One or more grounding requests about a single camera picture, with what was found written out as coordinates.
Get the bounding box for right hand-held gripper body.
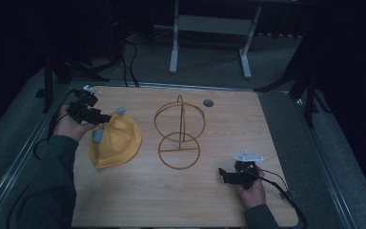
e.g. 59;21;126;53
228;150;265;191

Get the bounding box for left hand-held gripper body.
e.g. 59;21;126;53
66;84;107;125

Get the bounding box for yellow hat with blue ears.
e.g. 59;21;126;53
88;106;143;170

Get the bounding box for person's left hand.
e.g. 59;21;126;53
52;104;98;143

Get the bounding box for person's right hand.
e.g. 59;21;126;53
234;167;267;210

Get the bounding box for black metal stand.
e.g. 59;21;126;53
253;31;332;130
33;47;111;115

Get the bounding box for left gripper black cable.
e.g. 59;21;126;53
32;89;78;161

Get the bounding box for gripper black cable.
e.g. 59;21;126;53
32;89;78;161
246;166;309;229

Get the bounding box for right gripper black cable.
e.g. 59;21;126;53
246;166;309;229

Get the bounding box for black floor cables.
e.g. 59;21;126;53
119;40;141;89

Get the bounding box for orange wire hat stand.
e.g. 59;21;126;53
153;94;207;171

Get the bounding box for aluminium frame rail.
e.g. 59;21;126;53
285;91;358;229
0;83;74;223
71;80;290;94

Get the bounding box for white metal desk frame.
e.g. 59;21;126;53
168;0;263;81

